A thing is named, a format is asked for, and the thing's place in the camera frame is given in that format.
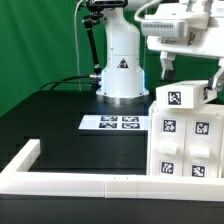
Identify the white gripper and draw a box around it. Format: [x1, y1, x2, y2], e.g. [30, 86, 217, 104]
[147, 14, 224, 92]

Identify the white block with tags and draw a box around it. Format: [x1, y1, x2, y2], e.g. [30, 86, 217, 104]
[156, 80, 217, 109]

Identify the white cabinet box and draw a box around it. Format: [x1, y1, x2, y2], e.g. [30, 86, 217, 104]
[147, 101, 224, 178]

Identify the white door piece with knob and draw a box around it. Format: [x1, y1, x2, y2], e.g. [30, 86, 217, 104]
[150, 113, 186, 176]

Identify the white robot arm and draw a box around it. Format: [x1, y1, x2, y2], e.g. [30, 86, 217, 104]
[83, 0, 224, 108]

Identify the white flat panel with tags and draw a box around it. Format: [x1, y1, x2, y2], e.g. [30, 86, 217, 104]
[79, 115, 149, 131]

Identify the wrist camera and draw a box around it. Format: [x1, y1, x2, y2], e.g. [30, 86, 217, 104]
[141, 0, 212, 38]

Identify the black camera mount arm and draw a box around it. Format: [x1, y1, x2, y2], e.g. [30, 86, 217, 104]
[82, 0, 102, 74]

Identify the black cable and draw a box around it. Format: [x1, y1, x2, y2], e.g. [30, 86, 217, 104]
[39, 74, 101, 92]

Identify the white cable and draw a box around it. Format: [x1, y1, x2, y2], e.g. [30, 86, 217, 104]
[73, 0, 83, 92]

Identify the white U-shaped frame border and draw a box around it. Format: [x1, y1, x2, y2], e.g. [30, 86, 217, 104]
[0, 139, 224, 202]

